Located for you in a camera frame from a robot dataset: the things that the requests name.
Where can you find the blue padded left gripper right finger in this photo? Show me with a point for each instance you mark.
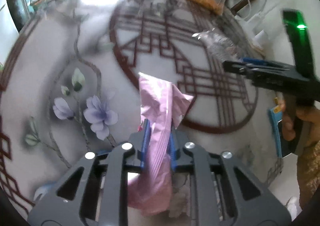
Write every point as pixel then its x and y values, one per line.
pixel 223 191

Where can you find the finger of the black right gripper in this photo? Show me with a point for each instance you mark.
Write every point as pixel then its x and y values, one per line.
pixel 246 66

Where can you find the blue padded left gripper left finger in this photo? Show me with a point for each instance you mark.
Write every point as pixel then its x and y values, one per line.
pixel 94 190

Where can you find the clear crinkled plastic wrapper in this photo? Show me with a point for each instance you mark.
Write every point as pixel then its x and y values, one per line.
pixel 218 45

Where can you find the pink plastic wrapper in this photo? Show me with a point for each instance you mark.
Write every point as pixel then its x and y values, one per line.
pixel 164 105

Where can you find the brown patterned sleeve forearm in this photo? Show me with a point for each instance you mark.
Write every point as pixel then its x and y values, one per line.
pixel 308 173

